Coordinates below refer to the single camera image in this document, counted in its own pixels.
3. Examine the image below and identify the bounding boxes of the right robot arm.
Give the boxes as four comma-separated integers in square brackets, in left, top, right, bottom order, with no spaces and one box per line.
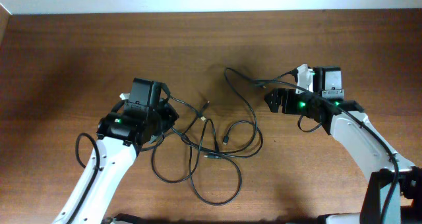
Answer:
[264,64,421,223]

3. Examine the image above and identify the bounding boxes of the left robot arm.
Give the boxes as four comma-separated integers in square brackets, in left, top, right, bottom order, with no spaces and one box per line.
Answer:
[54,78,179,223]

